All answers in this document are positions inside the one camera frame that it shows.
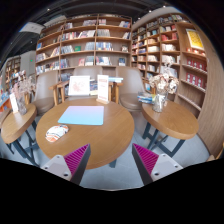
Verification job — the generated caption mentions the white framed picture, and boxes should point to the white framed picture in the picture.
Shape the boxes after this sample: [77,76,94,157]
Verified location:
[68,76,90,96]

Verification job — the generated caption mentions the yellow poster on shelf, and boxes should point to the yellow poster on shelf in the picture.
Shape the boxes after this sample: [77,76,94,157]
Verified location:
[186,29,204,50]

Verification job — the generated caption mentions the beige armchair right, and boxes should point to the beige armchair right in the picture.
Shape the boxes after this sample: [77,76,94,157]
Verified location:
[116,66,144,112]

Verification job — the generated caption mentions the wooden bookshelf right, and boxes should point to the wooden bookshelf right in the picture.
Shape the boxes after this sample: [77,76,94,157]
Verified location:
[132,13,208,118]

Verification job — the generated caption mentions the distant bookshelf far left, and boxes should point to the distant bookshelf far left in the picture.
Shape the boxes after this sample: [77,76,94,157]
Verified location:
[3,56,21,91]

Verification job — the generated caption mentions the white standing sign card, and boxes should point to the white standing sign card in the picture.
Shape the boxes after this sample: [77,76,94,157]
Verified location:
[97,75,109,103]

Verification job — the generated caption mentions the round wooden centre table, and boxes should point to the round wooden centre table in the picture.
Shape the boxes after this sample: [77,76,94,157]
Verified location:
[36,98,134,169]

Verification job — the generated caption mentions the stack of books right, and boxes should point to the stack of books right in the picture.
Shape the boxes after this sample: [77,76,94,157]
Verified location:
[137,92,155,104]

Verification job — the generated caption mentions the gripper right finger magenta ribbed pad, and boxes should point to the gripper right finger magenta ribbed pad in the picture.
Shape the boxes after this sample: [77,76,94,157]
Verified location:
[132,143,182,185]

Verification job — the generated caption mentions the large wooden bookshelf centre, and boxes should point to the large wooden bookshelf centre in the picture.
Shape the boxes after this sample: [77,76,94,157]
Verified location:
[35,14,132,76]

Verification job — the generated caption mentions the round wooden left table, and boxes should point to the round wooden left table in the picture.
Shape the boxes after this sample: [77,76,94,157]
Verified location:
[1,103,38,166]

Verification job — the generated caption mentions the round wooden table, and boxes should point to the round wooden table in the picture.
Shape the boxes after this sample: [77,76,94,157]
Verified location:
[36,98,134,169]
[1,103,38,166]
[142,101,199,157]

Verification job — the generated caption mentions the beige armchair centre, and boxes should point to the beige armchair centre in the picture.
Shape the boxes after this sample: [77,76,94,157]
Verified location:
[68,65,103,99]

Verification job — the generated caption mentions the glass vase dried flowers right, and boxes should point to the glass vase dried flowers right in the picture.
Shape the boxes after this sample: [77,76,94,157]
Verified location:
[149,73,179,112]

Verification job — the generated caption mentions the beige armchair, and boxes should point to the beige armchair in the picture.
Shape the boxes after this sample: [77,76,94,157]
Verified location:
[68,65,103,99]
[116,66,144,112]
[33,70,58,115]

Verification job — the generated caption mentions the round wooden right table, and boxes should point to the round wooden right table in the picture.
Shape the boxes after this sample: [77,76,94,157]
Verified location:
[142,101,199,157]

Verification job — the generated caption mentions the small white card left table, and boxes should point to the small white card left table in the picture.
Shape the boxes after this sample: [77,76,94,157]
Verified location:
[10,93,18,113]

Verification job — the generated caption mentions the light blue mouse pad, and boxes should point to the light blue mouse pad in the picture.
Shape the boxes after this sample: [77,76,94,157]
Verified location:
[58,106,104,125]

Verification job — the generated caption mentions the beige armchair left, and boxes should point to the beige armchair left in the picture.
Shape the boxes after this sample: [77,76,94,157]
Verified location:
[33,70,58,115]

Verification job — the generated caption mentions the glass vase dried flowers left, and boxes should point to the glass vase dried flowers left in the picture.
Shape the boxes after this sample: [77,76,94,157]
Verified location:
[12,77,36,115]

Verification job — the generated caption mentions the glass vase dried flowers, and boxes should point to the glass vase dried flowers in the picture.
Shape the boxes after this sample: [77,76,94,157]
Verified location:
[149,73,179,112]
[12,77,36,115]

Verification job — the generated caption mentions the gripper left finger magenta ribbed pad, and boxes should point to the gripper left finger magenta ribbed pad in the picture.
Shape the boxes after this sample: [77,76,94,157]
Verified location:
[42,144,91,185]

